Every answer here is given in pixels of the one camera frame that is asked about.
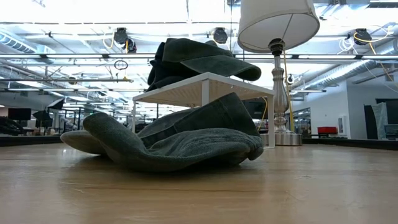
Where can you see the white perforated metal shelf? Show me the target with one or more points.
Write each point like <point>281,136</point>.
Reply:
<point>217,81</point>

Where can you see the white shade silver table lamp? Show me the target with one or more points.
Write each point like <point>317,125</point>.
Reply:
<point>273,21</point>

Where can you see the red box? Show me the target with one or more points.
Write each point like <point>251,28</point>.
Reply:
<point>327,130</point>

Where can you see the long ceiling light strip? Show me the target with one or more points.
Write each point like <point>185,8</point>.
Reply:
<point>74,56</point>

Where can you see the black standing panel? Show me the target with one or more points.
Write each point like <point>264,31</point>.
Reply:
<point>368,124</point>

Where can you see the translucent standing panel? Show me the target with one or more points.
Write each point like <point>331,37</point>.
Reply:
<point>381,121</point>

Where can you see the grey ceiling vent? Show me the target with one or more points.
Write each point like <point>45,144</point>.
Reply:
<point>21,46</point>

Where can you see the white wall box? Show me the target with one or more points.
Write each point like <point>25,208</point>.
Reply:
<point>341,125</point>

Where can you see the silver ventilation duct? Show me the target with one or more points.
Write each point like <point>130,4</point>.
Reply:
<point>342,73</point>

